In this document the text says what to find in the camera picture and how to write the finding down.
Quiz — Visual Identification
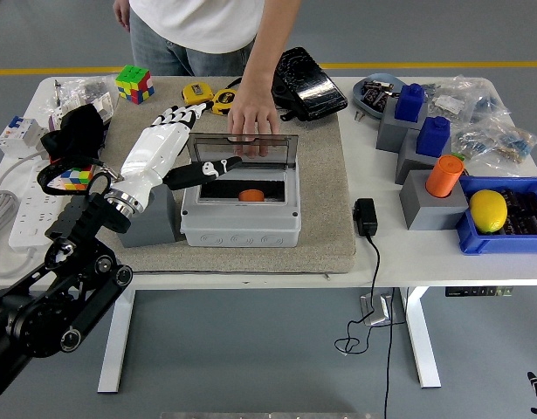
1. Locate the person's left hand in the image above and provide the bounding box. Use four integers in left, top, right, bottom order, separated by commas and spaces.
227, 82, 280, 159

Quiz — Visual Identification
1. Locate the person's right hand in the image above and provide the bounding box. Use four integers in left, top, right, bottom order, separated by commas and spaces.
113, 0, 132, 32

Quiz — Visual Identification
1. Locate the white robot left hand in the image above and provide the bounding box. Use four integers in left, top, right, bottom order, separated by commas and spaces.
114, 102, 244, 206

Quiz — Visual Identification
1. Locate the grey holder block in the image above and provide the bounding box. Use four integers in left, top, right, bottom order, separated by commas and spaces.
398, 169, 470, 231
375, 98, 429, 154
118, 182, 184, 249
394, 128, 452, 186

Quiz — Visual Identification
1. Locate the grey electrical box clear lid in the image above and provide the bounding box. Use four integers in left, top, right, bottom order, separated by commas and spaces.
179, 133, 303, 249

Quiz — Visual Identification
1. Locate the yellow tape measure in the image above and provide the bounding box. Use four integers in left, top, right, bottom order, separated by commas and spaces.
209, 88, 238, 117
182, 82, 216, 107

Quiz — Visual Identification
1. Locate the small white plastic part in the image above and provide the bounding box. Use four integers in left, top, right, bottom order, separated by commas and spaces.
93, 96, 115, 121

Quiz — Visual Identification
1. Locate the large colourful puzzle cube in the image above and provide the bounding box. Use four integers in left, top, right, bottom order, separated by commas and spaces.
115, 65, 155, 106

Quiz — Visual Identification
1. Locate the black cloth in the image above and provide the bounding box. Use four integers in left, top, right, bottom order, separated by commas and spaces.
40, 103, 108, 166

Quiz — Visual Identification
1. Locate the person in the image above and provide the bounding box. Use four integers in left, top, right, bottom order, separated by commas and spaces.
128, 0, 267, 78

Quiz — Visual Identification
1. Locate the clear bag of small parts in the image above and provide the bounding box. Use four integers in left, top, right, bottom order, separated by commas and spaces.
58, 76, 120, 123

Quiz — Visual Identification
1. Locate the small colourful puzzle cube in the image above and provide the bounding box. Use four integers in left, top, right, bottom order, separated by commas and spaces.
58, 165, 94, 192

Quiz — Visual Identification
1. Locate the grey-brown mat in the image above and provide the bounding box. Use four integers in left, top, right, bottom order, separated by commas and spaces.
70, 77, 357, 275

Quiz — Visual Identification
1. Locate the blue-grey shallow dish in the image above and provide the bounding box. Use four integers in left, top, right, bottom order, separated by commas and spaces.
352, 72, 409, 120

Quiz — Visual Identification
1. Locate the black table control panel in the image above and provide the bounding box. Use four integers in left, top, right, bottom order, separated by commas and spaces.
445, 285, 513, 298

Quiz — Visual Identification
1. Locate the white table leg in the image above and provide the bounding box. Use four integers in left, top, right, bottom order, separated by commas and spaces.
96, 287, 136, 394
398, 286, 442, 389

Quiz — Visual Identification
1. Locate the white power strip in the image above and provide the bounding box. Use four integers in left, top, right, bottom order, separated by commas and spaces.
8, 159, 72, 252

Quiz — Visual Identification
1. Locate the white circuit breaker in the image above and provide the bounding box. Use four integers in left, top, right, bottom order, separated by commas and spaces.
0, 115, 46, 159

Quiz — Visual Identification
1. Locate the blue plastic bin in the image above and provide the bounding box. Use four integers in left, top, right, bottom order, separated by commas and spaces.
455, 175, 537, 257

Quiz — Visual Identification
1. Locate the blue bottle-shaped block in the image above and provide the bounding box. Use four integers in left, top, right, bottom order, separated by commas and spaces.
394, 83, 429, 122
415, 116, 451, 158

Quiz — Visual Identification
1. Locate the yellow lemon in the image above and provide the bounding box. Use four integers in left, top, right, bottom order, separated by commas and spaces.
469, 189, 509, 234

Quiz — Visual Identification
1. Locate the clear bag with white label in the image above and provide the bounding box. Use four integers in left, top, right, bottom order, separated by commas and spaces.
424, 76, 477, 123

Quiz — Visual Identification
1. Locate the clear bag of blue parts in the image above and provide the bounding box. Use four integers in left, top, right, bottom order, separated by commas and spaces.
466, 78, 513, 130

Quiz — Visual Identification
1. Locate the clear bag of mixed parts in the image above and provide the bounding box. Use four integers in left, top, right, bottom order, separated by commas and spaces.
450, 116, 537, 169

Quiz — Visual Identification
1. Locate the black glossy case with strap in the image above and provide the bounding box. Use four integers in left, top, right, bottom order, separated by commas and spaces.
227, 46, 349, 123

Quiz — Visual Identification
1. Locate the black power adapter with cord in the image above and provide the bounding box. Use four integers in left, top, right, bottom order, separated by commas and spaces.
334, 198, 409, 419

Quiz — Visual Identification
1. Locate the silver metal bracket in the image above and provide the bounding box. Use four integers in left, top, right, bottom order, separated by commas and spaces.
359, 294, 391, 327

